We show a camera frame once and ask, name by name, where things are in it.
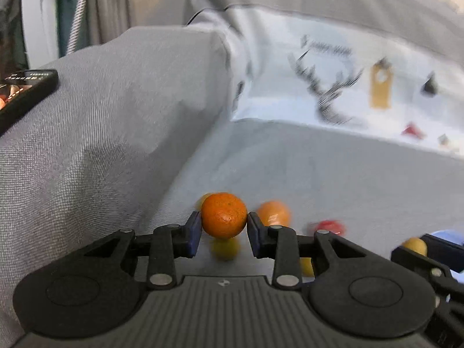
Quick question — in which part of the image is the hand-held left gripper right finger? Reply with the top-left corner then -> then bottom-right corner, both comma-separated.
246,211 -> 367,291

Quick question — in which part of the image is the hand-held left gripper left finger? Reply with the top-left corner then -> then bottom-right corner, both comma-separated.
82,211 -> 203,291

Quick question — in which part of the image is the white ribbed hose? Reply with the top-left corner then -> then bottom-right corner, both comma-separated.
66,0 -> 92,54

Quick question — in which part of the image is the deer printed white cloth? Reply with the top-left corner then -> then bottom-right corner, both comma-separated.
188,5 -> 464,160

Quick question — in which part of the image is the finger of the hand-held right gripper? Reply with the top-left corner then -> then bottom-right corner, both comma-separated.
391,247 -> 459,298
421,233 -> 464,255

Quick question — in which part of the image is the grey curtain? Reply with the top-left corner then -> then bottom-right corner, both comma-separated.
85,0 -> 135,46

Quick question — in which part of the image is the dark orange tangerine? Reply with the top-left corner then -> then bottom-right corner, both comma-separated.
201,192 -> 248,240

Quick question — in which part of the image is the grey printed sofa cover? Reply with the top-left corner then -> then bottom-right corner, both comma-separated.
0,0 -> 464,348

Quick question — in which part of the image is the light blue plate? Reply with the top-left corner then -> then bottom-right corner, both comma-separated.
429,228 -> 464,274

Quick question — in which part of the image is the black smartphone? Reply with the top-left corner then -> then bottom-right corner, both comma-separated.
0,69 -> 59,136

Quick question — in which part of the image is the red fruit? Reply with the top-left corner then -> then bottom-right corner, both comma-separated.
308,219 -> 346,236

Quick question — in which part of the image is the light orange fruit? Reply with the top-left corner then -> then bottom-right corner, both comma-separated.
257,200 -> 292,227

